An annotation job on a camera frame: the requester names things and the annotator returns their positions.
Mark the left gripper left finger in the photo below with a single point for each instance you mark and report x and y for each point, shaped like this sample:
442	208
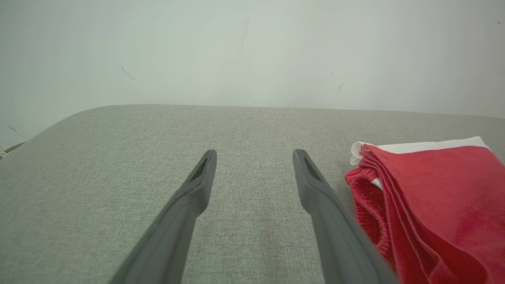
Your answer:
169	236

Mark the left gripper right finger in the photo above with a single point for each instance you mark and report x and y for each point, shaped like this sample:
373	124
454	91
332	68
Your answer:
343	244

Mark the red shorts with white trim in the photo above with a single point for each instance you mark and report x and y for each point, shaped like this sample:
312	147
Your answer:
442	205

